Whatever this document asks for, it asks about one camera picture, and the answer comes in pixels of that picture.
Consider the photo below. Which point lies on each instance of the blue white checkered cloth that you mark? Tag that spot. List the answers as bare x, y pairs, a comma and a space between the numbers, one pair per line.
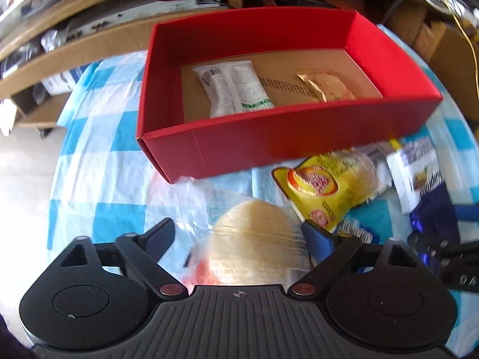
93, 179

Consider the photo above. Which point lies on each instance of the brown cardboard box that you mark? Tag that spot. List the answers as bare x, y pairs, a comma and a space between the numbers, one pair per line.
449, 52

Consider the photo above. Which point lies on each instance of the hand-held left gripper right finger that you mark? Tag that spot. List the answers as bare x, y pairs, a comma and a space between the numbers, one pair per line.
318, 238

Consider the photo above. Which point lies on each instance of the clear-wrapped round bread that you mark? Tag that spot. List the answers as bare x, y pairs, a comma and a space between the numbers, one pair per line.
254, 239

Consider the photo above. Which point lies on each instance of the white green-striped snack packet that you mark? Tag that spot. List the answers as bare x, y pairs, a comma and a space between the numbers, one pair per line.
232, 89

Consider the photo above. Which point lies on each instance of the white blue box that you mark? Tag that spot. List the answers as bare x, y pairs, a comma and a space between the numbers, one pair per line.
60, 80

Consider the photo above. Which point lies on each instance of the wooden shelf unit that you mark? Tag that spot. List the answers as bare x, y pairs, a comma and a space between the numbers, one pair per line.
123, 26

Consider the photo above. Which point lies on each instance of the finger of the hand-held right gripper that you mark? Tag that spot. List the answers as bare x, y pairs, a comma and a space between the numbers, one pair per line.
430, 250

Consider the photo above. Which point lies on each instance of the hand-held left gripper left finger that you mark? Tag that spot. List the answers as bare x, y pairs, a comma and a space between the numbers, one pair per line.
161, 236

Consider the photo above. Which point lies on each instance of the white labelled snack packet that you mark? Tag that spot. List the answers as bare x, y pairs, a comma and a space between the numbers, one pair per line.
408, 179

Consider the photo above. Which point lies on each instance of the red cardboard box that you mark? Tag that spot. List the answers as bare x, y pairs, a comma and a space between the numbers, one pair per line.
262, 142

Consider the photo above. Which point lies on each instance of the yellow snack packet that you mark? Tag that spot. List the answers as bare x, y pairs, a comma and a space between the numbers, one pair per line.
329, 190

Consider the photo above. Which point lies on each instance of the golden snack packet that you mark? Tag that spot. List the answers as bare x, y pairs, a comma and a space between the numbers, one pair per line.
327, 86

